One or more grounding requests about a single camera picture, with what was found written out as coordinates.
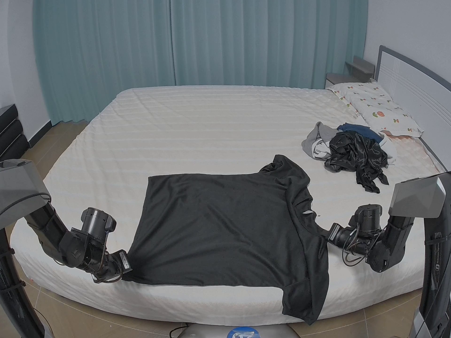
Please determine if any black chest of drawers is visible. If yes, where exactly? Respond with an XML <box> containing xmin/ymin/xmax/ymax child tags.
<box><xmin>0</xmin><ymin>104</ymin><xmax>29</xmax><ymax>162</ymax></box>

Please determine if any grey bedside table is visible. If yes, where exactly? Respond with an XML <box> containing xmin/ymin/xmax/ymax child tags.
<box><xmin>326</xmin><ymin>56</ymin><xmax>376</xmax><ymax>89</ymax></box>

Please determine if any pile of clothes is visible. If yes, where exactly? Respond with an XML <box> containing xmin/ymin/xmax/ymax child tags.
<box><xmin>301</xmin><ymin>121</ymin><xmax>398</xmax><ymax>194</ymax></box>

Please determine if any blue-green curtain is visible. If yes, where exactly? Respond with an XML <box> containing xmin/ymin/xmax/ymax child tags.
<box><xmin>33</xmin><ymin>0</ymin><xmax>369</xmax><ymax>124</ymax></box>

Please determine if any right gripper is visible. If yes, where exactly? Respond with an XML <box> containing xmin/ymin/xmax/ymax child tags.
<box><xmin>327</xmin><ymin>223</ymin><xmax>354</xmax><ymax>250</ymax></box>

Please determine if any bed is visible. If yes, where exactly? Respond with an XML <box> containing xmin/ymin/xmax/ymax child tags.
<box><xmin>10</xmin><ymin>45</ymin><xmax>451</xmax><ymax>326</ymax></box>

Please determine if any white printed pillow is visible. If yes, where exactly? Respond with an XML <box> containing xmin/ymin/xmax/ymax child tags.
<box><xmin>326</xmin><ymin>82</ymin><xmax>424</xmax><ymax>138</ymax></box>

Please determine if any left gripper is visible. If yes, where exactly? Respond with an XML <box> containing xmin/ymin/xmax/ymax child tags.
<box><xmin>107</xmin><ymin>249</ymin><xmax>134</xmax><ymax>281</ymax></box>

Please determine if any black T-shirt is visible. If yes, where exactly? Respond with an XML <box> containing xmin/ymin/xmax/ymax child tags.
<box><xmin>121</xmin><ymin>154</ymin><xmax>330</xmax><ymax>326</ymax></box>

